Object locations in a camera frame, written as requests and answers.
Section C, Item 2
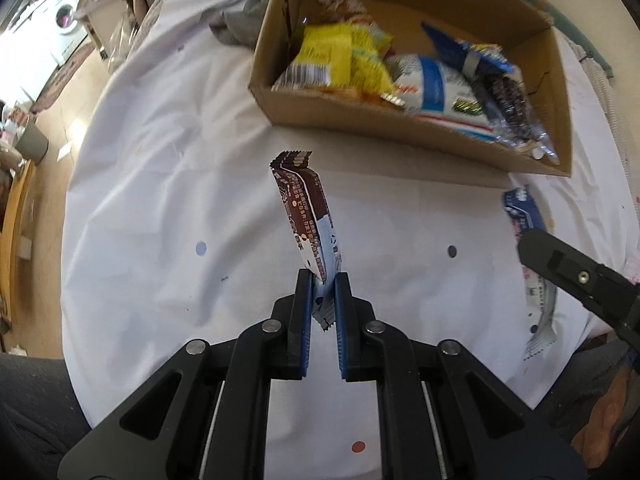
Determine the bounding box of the yellow snack packet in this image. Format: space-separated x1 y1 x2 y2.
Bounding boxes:
272 22 396 106

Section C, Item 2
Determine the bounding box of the teal bed edge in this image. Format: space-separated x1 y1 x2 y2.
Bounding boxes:
495 0 616 78

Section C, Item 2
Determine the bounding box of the white blue snack packet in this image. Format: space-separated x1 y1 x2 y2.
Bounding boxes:
385 54 498 141

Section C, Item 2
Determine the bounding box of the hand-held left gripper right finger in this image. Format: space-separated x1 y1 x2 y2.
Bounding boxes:
335 272 587 480

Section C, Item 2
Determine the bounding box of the wooden table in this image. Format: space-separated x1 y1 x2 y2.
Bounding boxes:
0 157 38 321

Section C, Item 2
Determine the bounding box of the blue white snack bar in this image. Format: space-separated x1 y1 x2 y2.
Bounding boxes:
501 186 558 362

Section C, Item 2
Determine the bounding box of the person's right leg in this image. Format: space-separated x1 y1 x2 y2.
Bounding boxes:
545 345 640 471

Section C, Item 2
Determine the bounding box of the brown cardboard box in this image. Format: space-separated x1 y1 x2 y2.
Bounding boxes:
248 0 573 178

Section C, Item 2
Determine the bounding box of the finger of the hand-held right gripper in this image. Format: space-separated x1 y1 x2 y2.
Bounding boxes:
517 229 640 353

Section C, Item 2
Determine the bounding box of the grey fleece cloth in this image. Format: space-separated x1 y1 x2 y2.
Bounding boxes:
209 0 273 50

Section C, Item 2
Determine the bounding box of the brown chocolate bar packet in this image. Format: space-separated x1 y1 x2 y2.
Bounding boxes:
270 150 346 333

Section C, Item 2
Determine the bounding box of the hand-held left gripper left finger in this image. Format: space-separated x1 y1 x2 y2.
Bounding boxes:
57 269 316 480

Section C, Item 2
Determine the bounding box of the white washing machine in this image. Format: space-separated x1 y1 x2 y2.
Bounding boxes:
10 0 91 68

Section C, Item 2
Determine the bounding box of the grey waste bin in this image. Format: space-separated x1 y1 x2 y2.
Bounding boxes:
19 120 50 165

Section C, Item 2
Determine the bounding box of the blue cookie packet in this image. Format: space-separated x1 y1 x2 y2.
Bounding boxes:
421 21 518 77

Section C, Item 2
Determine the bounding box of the person's left leg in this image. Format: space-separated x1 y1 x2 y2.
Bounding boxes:
0 351 93 480

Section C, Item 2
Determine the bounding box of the person's leg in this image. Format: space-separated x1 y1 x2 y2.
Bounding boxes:
545 345 640 471
0 351 93 480

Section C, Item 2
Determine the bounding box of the brown patterned snack packet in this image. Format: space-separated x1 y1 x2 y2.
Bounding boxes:
317 0 373 28

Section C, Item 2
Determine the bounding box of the white printed bedsheet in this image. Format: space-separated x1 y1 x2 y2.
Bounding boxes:
60 0 640 480

